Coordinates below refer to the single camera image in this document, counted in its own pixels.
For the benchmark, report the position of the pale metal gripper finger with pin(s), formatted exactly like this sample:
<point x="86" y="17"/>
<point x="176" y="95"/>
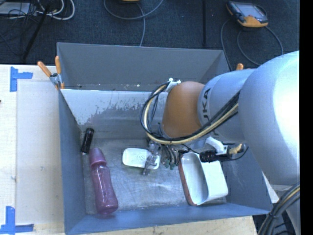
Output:
<point x="152" y="160"/>
<point x="146" y="171"/>

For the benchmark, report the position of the white soap bar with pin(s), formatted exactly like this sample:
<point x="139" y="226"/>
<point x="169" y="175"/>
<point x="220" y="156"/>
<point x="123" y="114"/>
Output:
<point x="134" y="157"/>

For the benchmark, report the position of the grey metal bin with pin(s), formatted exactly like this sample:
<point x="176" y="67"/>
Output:
<point x="137" y="190"/>

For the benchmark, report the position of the pink plastic baby bottle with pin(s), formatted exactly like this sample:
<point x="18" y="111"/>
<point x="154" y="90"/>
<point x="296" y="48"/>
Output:
<point x="102" y="182"/>

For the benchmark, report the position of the white dish with red-brown rim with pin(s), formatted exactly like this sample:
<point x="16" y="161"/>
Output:
<point x="210" y="180"/>

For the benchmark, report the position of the small black tube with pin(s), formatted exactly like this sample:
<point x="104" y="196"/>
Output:
<point x="87" y="141"/>

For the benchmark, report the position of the black cylinder on white bracket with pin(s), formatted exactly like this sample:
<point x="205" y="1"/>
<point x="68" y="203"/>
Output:
<point x="208" y="156"/>

